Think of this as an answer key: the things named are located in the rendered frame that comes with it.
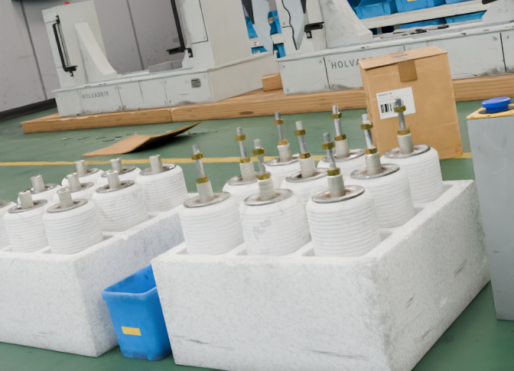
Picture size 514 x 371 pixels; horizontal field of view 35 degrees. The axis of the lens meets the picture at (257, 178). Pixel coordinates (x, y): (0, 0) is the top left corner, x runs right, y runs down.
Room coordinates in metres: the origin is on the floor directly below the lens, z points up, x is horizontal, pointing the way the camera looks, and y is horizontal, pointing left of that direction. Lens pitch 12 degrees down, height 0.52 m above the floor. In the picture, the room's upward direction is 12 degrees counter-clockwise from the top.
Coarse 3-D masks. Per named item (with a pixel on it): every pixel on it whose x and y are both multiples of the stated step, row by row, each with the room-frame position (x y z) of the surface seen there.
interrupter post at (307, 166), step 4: (300, 160) 1.25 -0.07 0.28; (304, 160) 1.25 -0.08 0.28; (308, 160) 1.25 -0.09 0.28; (312, 160) 1.26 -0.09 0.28; (300, 164) 1.26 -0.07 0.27; (304, 164) 1.25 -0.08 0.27; (308, 164) 1.25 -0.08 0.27; (312, 164) 1.25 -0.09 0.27; (304, 168) 1.25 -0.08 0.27; (308, 168) 1.25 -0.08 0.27; (312, 168) 1.25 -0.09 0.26; (304, 172) 1.25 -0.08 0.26; (308, 172) 1.25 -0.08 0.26; (312, 172) 1.25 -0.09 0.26; (304, 176) 1.25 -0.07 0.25; (308, 176) 1.25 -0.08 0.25; (312, 176) 1.25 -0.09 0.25
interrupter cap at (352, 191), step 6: (348, 186) 1.12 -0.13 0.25; (354, 186) 1.12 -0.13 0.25; (360, 186) 1.10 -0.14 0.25; (318, 192) 1.12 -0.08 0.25; (324, 192) 1.12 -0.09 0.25; (348, 192) 1.10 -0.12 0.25; (354, 192) 1.08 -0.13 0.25; (360, 192) 1.07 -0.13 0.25; (312, 198) 1.09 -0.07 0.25; (318, 198) 1.09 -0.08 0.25; (324, 198) 1.08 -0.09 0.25; (330, 198) 1.07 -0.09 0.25; (336, 198) 1.07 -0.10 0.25; (342, 198) 1.06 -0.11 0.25; (348, 198) 1.06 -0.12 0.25
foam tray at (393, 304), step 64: (448, 192) 1.25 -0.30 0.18; (192, 256) 1.19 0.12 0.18; (256, 256) 1.12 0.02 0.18; (384, 256) 1.02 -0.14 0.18; (448, 256) 1.18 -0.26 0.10; (192, 320) 1.18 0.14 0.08; (256, 320) 1.11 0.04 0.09; (320, 320) 1.04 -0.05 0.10; (384, 320) 0.99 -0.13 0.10; (448, 320) 1.15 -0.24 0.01
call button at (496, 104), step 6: (504, 96) 1.15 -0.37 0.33; (486, 102) 1.14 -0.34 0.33; (492, 102) 1.13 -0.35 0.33; (498, 102) 1.13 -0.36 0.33; (504, 102) 1.13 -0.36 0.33; (510, 102) 1.14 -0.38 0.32; (486, 108) 1.14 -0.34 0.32; (492, 108) 1.13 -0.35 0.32; (498, 108) 1.13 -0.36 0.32; (504, 108) 1.13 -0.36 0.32
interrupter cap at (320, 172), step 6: (318, 168) 1.29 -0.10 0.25; (324, 168) 1.28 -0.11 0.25; (294, 174) 1.28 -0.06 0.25; (300, 174) 1.27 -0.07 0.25; (318, 174) 1.24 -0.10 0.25; (324, 174) 1.23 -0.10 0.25; (288, 180) 1.24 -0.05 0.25; (294, 180) 1.23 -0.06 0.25; (300, 180) 1.23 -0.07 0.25; (306, 180) 1.22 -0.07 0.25; (312, 180) 1.22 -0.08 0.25
